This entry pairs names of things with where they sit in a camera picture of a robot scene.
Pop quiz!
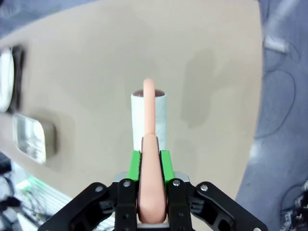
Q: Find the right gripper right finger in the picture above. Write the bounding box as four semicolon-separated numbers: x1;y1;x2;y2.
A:
159;150;268;231

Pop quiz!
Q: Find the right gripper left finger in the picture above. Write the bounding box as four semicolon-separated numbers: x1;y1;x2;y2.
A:
38;150;142;231

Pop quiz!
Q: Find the rectangular steel container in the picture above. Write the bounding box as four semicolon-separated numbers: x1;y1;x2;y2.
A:
12;113;57;165

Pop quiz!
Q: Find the round white plate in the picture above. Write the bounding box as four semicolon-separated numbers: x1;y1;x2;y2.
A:
0;47;15;114

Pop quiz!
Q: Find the white table foot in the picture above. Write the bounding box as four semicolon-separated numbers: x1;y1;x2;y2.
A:
263;35;290;53

